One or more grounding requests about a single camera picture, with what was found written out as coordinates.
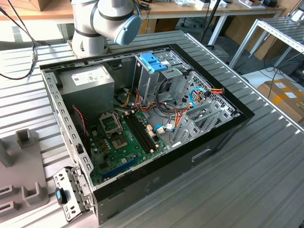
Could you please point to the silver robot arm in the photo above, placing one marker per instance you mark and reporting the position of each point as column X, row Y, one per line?
column 90, row 31

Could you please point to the metal disk bay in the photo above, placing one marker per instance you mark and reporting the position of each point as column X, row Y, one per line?
column 190, row 126

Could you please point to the white board connector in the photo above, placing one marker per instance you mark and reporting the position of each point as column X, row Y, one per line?
column 150, row 131

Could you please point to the black RAM slot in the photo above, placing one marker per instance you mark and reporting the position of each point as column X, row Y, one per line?
column 139, row 133
column 135, row 133
column 146, row 133
column 143, row 133

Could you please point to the metal drive cage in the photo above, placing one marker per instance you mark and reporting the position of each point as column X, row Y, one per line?
column 147, row 83

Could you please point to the CPU socket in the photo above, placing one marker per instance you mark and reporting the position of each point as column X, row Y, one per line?
column 120, row 143

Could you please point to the blue plastic bay latch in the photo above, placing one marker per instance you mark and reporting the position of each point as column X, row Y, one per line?
column 152, row 61

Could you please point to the green motherboard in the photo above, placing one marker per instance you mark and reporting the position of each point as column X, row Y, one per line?
column 118, row 161

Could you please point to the blue expansion slot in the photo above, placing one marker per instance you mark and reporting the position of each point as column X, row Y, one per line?
column 121, row 167

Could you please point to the grey power supply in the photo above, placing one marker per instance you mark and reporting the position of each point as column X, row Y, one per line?
column 90, row 95

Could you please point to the black open PC case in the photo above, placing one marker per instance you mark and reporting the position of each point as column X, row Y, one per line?
column 166, row 178

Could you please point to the small brown cardboard box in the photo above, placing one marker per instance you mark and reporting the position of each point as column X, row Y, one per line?
column 166, row 25

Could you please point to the long wooden desk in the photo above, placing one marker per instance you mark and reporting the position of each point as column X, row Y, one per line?
column 180, row 10

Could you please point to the black tripod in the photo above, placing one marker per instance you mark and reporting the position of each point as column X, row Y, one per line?
column 209, row 21

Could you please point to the large brown cardboard box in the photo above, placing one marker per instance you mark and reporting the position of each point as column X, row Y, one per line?
column 237, row 28

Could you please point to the labelled cardboard box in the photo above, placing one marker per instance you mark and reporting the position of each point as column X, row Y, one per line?
column 280, row 99

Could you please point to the grey parts rack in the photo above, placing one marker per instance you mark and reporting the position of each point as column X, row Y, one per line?
column 23, row 166

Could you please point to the metal slat side table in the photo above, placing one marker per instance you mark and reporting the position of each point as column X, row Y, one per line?
column 285, row 31

